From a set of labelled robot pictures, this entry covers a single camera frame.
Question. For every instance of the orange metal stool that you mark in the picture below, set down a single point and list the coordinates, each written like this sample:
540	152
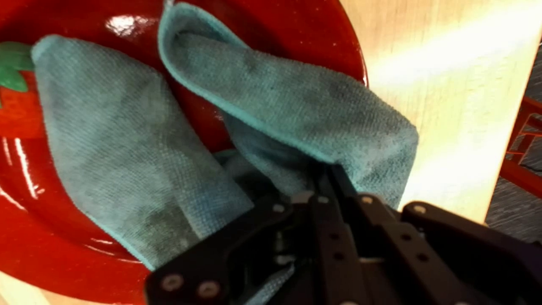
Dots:
521	174

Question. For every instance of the blue microfibre towel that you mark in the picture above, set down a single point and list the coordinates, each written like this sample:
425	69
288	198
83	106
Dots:
111	140

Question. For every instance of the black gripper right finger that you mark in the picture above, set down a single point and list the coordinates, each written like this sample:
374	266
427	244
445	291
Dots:
428	254

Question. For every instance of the orange red plate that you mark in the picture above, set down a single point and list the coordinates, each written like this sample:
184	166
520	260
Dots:
34	225

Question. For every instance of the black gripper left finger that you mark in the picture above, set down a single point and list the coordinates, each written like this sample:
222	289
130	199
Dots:
237	247

